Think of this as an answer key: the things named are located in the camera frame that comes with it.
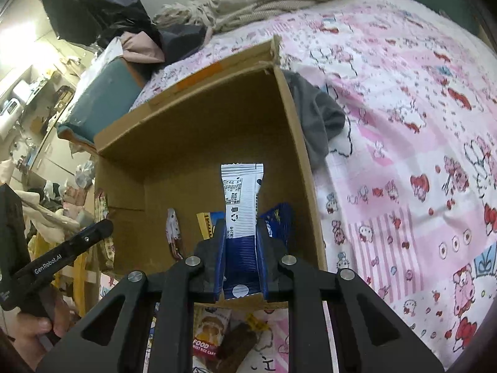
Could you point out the brown snack bar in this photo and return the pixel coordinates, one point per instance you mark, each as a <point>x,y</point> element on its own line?
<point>235,345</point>

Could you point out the red rice cake packet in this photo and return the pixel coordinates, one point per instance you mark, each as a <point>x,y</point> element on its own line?
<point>209,330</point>

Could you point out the brown cardboard box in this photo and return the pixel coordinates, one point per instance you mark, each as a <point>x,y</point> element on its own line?
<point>194,124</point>

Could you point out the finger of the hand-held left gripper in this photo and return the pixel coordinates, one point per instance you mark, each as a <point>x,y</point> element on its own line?
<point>89,237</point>

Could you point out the teal cushion with white paper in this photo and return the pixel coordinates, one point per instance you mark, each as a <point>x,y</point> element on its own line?
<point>105,97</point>

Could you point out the hanging beige clothes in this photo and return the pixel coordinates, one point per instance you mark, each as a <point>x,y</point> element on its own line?
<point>39,209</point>

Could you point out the bright blue snack packet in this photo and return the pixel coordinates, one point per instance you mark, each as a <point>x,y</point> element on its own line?
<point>279,221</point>

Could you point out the person's left hand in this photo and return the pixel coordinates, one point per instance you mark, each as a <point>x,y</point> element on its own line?
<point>31,338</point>

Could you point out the white water heater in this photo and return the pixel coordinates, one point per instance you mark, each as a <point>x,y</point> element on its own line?
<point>13,105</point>

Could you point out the pink cloth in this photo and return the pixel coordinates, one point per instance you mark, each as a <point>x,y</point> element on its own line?
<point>141,48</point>

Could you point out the white plastic bag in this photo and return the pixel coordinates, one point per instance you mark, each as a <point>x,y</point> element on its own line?
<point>83,173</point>

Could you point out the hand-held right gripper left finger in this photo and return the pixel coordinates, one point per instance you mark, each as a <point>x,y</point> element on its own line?
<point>219,258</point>

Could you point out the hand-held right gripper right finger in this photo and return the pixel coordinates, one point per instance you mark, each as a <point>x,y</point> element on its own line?
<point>262,258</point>

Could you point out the small yellow snack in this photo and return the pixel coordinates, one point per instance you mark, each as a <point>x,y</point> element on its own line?
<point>254,321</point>

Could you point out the white and dark blue snack packet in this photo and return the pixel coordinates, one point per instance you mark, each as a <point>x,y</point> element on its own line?
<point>240,202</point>

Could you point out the red and white snack packet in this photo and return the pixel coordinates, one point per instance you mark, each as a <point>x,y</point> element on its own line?
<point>173,237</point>

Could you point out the grey cloth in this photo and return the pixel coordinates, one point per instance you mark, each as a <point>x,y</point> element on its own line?
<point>318,120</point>

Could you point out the dark shiny cloth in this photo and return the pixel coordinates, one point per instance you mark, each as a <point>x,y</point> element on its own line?
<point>180,40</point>

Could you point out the black plastic bag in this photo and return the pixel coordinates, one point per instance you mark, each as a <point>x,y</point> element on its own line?
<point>105,0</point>

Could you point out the yellow snack packet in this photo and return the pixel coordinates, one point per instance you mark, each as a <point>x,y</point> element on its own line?
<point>204,223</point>

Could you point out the white paper sheet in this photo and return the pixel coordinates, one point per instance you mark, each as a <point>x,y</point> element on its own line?
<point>103,60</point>

